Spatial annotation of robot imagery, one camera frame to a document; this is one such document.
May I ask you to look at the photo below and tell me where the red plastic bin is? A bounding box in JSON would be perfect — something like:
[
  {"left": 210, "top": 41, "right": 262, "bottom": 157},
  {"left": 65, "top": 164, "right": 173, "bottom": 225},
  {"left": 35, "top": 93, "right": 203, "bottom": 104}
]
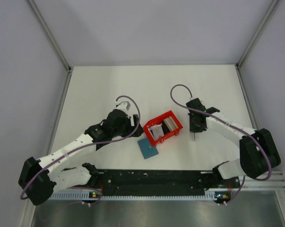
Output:
[{"left": 143, "top": 110, "right": 183, "bottom": 146}]

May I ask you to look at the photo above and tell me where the blue leather card holder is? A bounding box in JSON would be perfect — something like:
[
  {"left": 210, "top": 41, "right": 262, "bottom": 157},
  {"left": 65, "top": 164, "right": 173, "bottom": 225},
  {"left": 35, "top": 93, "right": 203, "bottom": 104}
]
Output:
[{"left": 138, "top": 138, "right": 159, "bottom": 159}]

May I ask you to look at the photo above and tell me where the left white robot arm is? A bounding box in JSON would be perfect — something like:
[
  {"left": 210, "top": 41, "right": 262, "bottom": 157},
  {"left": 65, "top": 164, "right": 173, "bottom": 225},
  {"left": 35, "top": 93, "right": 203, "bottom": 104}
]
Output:
[{"left": 18, "top": 102, "right": 143, "bottom": 206}]

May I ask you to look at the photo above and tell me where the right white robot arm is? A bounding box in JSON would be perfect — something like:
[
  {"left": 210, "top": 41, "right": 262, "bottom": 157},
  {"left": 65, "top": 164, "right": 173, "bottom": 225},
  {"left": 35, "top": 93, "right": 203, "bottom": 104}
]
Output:
[{"left": 186, "top": 98, "right": 281, "bottom": 187}]

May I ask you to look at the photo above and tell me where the stack of cards in bin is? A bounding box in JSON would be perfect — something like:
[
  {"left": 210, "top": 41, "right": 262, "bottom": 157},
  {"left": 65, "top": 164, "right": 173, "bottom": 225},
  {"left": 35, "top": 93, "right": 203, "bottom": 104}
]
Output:
[{"left": 163, "top": 116, "right": 178, "bottom": 132}]

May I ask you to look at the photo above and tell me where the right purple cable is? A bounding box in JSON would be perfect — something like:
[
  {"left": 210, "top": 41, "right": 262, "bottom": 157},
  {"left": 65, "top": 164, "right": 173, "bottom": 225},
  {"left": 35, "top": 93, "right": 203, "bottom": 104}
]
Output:
[{"left": 170, "top": 84, "right": 273, "bottom": 205}]

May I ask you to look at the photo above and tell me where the purple cable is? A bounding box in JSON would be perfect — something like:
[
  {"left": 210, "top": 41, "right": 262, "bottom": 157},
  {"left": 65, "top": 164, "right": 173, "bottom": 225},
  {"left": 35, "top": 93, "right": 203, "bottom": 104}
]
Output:
[
  {"left": 170, "top": 84, "right": 273, "bottom": 205},
  {"left": 19, "top": 95, "right": 141, "bottom": 201}
]

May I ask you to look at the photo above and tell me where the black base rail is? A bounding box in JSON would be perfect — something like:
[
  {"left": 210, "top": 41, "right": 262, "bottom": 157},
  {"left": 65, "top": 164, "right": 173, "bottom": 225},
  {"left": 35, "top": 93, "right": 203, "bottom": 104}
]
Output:
[{"left": 95, "top": 169, "right": 217, "bottom": 197}]

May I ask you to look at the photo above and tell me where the right aluminium frame post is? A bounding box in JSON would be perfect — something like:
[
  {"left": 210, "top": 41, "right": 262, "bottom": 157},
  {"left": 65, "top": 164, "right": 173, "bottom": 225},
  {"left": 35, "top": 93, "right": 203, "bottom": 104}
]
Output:
[{"left": 236, "top": 0, "right": 282, "bottom": 69}]

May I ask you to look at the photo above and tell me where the aluminium frame post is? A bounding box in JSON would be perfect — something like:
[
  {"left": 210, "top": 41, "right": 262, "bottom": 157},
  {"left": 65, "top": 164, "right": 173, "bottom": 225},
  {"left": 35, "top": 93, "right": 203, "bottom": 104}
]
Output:
[
  {"left": 26, "top": 0, "right": 72, "bottom": 71},
  {"left": 236, "top": 0, "right": 282, "bottom": 69}
]

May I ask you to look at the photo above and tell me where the grey slotted cable duct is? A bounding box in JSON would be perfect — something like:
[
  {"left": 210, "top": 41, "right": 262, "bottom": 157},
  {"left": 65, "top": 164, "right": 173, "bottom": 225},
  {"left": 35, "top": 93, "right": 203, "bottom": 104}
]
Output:
[{"left": 49, "top": 190, "right": 229, "bottom": 201}]

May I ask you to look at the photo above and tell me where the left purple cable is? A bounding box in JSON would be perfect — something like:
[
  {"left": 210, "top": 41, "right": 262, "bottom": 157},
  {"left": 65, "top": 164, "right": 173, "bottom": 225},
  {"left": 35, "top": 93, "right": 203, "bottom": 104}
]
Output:
[{"left": 19, "top": 95, "right": 141, "bottom": 201}]

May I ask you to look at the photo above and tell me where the aluminium frame rail right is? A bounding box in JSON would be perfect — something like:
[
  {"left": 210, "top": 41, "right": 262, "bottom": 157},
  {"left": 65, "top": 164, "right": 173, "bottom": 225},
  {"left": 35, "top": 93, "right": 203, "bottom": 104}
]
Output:
[{"left": 242, "top": 171, "right": 285, "bottom": 191}]

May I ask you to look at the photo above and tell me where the left aluminium frame post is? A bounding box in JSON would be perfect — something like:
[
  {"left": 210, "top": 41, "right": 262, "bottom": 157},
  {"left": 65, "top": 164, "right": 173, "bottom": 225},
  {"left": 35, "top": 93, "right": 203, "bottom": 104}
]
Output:
[{"left": 26, "top": 0, "right": 72, "bottom": 71}]

